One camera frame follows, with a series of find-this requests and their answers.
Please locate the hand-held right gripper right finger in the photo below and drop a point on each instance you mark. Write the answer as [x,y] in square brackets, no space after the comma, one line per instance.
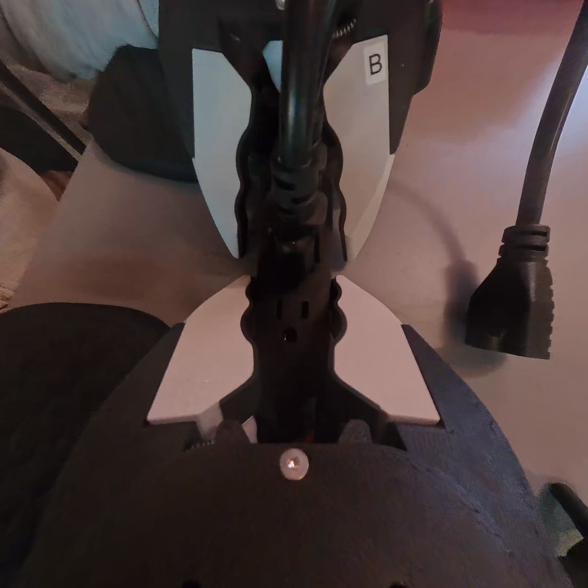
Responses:
[381,367]

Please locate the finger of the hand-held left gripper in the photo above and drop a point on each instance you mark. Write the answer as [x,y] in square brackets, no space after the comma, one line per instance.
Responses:
[363,138]
[216,138]

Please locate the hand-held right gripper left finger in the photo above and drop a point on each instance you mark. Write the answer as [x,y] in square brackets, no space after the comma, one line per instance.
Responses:
[197,367]

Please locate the black power strip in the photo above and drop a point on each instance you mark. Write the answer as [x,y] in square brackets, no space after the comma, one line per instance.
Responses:
[275,367]

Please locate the person's left forearm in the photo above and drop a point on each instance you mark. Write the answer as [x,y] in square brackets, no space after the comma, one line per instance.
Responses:
[69,32]

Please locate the person's black clothing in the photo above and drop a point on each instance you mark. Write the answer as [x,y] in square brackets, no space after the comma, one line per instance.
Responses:
[55,390]

